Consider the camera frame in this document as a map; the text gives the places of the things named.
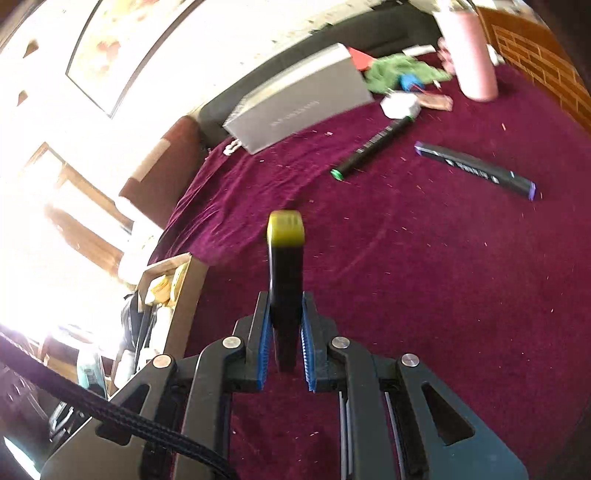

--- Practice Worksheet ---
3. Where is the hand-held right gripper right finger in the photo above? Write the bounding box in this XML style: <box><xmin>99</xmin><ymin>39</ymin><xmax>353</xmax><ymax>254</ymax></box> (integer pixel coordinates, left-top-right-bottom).
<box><xmin>300</xmin><ymin>291</ymin><xmax>529</xmax><ymax>480</ymax></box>

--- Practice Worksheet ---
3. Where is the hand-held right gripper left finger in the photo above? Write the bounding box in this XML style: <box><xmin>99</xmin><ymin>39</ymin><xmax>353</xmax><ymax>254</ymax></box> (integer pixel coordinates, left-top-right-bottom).
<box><xmin>39</xmin><ymin>291</ymin><xmax>271</xmax><ymax>480</ymax></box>

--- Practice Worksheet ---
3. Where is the black marker yellow-green cap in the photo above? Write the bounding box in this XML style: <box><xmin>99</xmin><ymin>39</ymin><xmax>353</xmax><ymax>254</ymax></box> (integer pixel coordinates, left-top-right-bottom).
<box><xmin>267</xmin><ymin>210</ymin><xmax>306</xmax><ymax>374</ymax></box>

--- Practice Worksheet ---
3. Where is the cardboard box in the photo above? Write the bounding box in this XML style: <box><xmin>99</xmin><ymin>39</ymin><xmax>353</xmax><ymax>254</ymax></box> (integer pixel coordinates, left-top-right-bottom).
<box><xmin>111</xmin><ymin>252</ymin><xmax>209</xmax><ymax>398</ymax></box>

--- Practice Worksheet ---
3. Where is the yellow snack packet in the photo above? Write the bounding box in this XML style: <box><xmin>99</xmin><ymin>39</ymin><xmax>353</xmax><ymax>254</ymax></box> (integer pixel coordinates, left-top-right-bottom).
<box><xmin>148</xmin><ymin>272</ymin><xmax>183</xmax><ymax>308</ymax></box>

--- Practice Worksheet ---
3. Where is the maroon cloth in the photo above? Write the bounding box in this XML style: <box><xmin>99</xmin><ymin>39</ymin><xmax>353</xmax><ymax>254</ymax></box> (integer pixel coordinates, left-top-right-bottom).
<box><xmin>148</xmin><ymin>51</ymin><xmax>591</xmax><ymax>480</ymax></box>

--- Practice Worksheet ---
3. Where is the red-brown armchair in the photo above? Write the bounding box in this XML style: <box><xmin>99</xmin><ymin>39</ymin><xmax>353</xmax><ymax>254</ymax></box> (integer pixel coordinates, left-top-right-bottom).
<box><xmin>119</xmin><ymin>115</ymin><xmax>206</xmax><ymax>229</ymax></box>

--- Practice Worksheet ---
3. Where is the black marker green cap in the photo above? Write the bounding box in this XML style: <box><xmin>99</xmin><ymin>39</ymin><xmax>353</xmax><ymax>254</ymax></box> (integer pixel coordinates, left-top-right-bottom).
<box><xmin>330</xmin><ymin>115</ymin><xmax>415</xmax><ymax>182</ymax></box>

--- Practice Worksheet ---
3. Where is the wooden chair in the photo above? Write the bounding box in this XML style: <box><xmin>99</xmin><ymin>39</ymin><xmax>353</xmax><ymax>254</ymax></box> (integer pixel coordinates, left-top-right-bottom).
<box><xmin>23</xmin><ymin>143</ymin><xmax>134</xmax><ymax>268</ymax></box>

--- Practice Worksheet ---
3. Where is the black marker purple cap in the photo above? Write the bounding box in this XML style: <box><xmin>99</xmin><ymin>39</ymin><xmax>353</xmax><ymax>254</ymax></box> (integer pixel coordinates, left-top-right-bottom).
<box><xmin>414</xmin><ymin>141</ymin><xmax>537</xmax><ymax>201</ymax></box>

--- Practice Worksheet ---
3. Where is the long grey box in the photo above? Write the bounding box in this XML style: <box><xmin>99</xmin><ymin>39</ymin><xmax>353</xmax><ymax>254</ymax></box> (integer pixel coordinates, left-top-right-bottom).
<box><xmin>222</xmin><ymin>43</ymin><xmax>375</xmax><ymax>155</ymax></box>

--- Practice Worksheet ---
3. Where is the small white packet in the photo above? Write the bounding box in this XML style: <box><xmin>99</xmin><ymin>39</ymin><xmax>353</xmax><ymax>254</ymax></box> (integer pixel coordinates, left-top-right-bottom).
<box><xmin>379</xmin><ymin>92</ymin><xmax>422</xmax><ymax>120</ymax></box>

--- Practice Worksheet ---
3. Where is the small clear packet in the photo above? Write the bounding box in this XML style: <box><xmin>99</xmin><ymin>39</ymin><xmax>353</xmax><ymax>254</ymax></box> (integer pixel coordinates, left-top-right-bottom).
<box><xmin>418</xmin><ymin>93</ymin><xmax>453</xmax><ymax>112</ymax></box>

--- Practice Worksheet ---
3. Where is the green cloth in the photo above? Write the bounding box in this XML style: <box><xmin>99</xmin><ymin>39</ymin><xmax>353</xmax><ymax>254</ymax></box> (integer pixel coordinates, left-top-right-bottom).
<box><xmin>365</xmin><ymin>53</ymin><xmax>451</xmax><ymax>93</ymax></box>

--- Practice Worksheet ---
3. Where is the red bag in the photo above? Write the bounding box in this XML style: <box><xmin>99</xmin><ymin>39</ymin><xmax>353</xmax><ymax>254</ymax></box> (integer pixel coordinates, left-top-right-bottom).
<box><xmin>347</xmin><ymin>46</ymin><xmax>377</xmax><ymax>72</ymax></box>

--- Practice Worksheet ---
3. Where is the pink fluffy item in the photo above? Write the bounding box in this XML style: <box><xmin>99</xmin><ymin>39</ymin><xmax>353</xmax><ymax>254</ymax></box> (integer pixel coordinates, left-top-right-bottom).
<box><xmin>436</xmin><ymin>39</ymin><xmax>458</xmax><ymax>75</ymax></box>

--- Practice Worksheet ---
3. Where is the pink bottle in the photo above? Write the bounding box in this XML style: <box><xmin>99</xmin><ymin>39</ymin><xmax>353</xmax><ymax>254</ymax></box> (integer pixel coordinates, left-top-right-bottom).
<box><xmin>431</xmin><ymin>0</ymin><xmax>498</xmax><ymax>102</ymax></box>

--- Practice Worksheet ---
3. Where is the wooden cabinet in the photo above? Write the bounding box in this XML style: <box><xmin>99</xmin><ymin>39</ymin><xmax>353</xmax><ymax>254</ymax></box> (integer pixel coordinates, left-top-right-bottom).
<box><xmin>475</xmin><ymin>7</ymin><xmax>585</xmax><ymax>134</ymax></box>

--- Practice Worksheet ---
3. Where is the black braided cable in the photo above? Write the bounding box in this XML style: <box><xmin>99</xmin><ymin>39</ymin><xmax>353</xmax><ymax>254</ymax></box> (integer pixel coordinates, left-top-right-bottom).
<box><xmin>0</xmin><ymin>330</ymin><xmax>241</xmax><ymax>480</ymax></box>

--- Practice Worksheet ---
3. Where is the framed wall picture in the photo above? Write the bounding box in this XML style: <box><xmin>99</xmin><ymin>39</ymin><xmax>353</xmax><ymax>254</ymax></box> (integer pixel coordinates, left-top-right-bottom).
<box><xmin>65</xmin><ymin>0</ymin><xmax>204</xmax><ymax>118</ymax></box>

